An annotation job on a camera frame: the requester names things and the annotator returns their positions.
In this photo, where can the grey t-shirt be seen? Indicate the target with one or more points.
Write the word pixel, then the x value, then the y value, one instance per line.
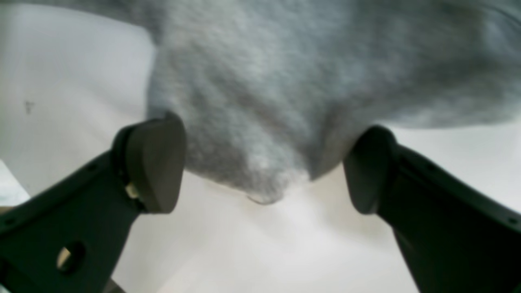
pixel 273 93

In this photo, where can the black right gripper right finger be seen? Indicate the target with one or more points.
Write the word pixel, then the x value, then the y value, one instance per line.
pixel 453 239

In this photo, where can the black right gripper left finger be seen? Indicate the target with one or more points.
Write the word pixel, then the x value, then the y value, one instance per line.
pixel 69 238

